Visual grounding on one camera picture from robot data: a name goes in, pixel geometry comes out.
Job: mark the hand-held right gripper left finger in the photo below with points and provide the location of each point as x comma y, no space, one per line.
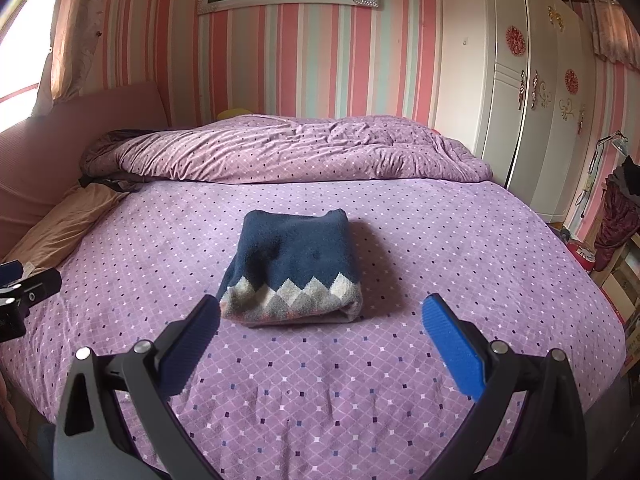
192,345

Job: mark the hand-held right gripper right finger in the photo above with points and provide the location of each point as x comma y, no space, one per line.
452,345

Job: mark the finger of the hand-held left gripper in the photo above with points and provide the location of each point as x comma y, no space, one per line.
10,271
42,285

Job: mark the navy argyle knit sweater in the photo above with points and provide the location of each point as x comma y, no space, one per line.
290,255

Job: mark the tan pillow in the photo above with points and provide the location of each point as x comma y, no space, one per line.
60,225

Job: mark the purple diamond-patterned bed sheet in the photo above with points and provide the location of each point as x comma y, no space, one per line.
400,260

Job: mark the dark brown cloth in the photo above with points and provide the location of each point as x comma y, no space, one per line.
100,142

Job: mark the pink padded headboard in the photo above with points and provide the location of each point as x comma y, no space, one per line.
75,130

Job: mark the red round object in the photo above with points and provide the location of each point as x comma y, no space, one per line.
585,257

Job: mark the wooden crate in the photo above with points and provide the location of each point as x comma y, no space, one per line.
620,280

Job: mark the dark red cloth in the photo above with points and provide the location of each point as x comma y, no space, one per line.
617,220

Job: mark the bright window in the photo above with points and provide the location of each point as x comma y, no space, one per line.
25,60

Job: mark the purple diamond-patterned folded quilt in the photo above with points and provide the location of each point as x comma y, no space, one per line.
300,150

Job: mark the yellow object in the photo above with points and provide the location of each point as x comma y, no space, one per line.
235,112

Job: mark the sheer patterned curtain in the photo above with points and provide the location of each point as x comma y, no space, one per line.
80,35

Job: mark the white wardrobe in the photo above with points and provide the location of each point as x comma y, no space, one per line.
465,85

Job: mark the desk lamp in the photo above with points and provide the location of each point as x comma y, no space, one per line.
621,144

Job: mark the red round wardrobe ornament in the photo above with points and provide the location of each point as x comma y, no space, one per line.
514,40
571,80

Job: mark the pink curtain valance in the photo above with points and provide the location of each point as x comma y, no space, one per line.
615,35

